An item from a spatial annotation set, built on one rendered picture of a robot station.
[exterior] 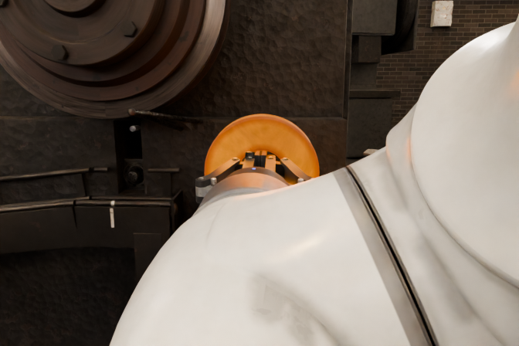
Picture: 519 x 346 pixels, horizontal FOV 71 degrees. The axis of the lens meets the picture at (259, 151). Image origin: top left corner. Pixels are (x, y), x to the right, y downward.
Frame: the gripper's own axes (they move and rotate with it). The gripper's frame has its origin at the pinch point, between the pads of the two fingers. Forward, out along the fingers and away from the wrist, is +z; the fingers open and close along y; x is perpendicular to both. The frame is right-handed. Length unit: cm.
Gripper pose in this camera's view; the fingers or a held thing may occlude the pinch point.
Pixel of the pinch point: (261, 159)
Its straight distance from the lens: 49.7
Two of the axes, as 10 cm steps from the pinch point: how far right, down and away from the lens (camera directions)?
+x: 0.0, -9.7, -2.3
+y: 10.0, 0.1, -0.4
